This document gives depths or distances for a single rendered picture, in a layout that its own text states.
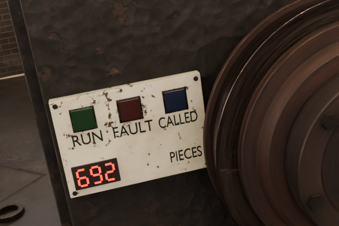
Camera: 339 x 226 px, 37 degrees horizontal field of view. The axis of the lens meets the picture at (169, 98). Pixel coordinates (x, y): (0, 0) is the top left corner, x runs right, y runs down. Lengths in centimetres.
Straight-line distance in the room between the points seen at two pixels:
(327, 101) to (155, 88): 29
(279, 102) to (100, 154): 32
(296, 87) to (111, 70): 31
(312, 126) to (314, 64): 10
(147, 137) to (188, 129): 8
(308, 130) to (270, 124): 6
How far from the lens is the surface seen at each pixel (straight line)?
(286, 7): 83
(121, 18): 85
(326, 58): 76
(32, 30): 85
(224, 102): 75
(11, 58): 695
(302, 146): 72
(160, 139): 89
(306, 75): 75
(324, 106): 72
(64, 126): 86
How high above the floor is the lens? 147
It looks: 18 degrees down
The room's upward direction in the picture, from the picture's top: 9 degrees counter-clockwise
